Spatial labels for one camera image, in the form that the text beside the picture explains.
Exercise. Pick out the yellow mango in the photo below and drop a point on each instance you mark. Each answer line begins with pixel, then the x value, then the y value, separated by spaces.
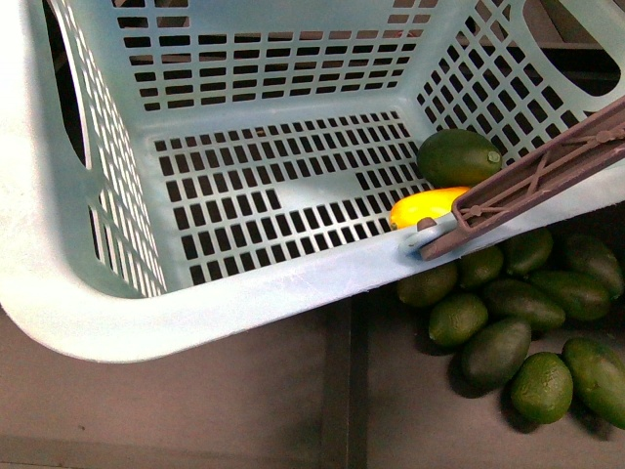
pixel 429 204

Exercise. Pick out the light blue plastic basket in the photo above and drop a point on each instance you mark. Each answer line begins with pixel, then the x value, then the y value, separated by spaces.
pixel 174 172

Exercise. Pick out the green avocado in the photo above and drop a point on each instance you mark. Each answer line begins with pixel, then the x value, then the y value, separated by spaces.
pixel 511 298
pixel 456 157
pixel 582 297
pixel 598 377
pixel 586 254
pixel 425 289
pixel 456 319
pixel 480 267
pixel 527 252
pixel 542 390
pixel 493 356

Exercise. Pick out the brown basket handle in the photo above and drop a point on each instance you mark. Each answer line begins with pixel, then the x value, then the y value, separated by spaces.
pixel 577 154

